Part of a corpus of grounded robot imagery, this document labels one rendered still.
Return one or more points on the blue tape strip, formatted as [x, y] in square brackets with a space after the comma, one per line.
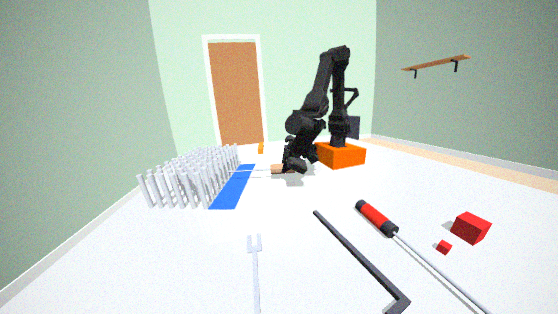
[230, 194]

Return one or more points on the red-handled screwdriver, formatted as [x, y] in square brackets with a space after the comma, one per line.
[390, 230]

